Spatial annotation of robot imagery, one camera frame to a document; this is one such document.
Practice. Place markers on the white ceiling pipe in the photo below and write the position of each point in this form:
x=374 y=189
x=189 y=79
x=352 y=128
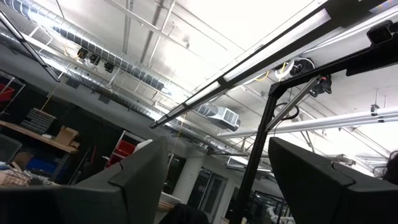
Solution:
x=326 y=123

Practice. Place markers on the black device under beam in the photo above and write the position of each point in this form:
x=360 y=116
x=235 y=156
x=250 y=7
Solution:
x=323 y=87

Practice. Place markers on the black chair back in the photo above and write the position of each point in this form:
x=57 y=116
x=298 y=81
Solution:
x=183 y=216

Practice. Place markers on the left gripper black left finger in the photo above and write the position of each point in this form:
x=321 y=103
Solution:
x=143 y=174

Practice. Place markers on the black overhead camera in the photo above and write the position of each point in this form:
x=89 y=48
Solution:
x=379 y=35

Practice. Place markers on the blue storage bin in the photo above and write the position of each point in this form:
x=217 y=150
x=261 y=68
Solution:
x=40 y=165

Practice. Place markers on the black hanging rail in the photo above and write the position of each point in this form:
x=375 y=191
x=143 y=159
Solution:
x=31 y=48

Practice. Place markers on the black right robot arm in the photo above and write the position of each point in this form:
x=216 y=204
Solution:
x=392 y=169

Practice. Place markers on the red storage bins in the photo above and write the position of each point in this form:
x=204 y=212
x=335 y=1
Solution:
x=124 y=147

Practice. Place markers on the white air vent box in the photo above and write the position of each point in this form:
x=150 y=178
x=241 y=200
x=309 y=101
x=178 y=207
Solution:
x=225 y=116

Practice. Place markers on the white round column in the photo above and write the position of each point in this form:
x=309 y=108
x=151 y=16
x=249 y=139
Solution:
x=188 y=180

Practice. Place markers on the stack of grey trays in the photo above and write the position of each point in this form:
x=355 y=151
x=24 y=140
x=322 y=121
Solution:
x=38 y=121

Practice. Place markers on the glass door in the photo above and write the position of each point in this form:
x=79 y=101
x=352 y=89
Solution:
x=211 y=193

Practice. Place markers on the wooden workbench shelf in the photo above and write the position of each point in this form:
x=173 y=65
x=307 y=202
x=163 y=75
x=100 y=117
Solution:
x=37 y=136

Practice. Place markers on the cardboard box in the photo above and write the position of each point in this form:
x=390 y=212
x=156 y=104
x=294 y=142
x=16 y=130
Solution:
x=65 y=137

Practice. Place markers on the black aluminium rig frame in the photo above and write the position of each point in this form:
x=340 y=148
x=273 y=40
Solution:
x=256 y=152

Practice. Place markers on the long ceiling light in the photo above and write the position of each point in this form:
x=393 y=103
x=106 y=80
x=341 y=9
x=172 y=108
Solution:
x=264 y=56

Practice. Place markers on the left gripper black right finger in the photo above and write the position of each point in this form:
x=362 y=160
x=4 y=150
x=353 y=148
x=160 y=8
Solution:
x=304 y=186

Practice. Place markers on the silver spiral air duct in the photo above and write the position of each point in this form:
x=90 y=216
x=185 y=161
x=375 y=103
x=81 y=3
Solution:
x=93 y=46

